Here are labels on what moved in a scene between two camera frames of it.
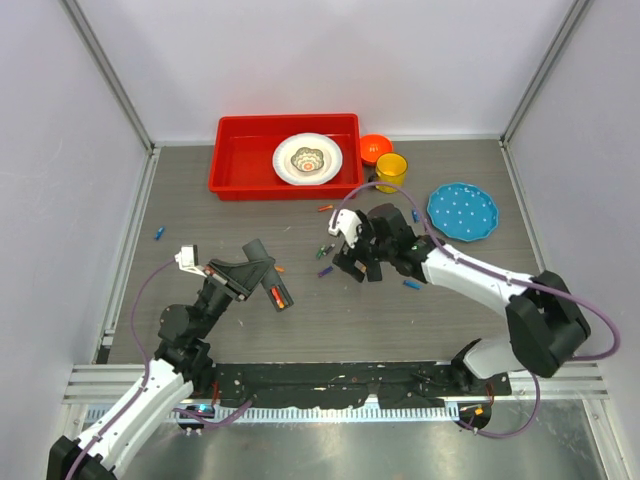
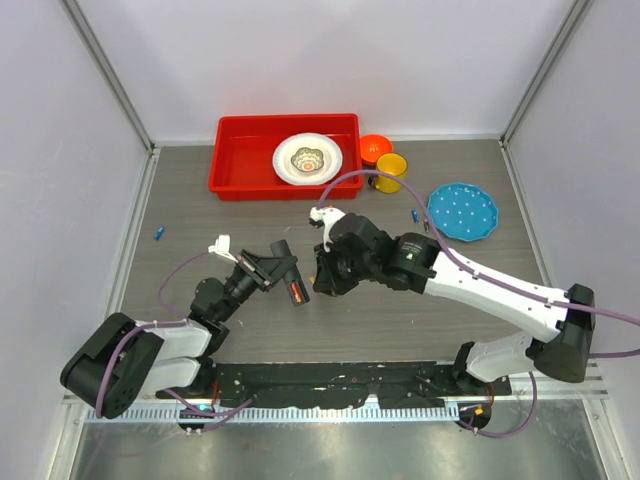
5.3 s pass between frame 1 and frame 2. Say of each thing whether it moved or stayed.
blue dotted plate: stayed
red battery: moved
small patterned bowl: stayed
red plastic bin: stayed
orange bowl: stayed
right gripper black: moved
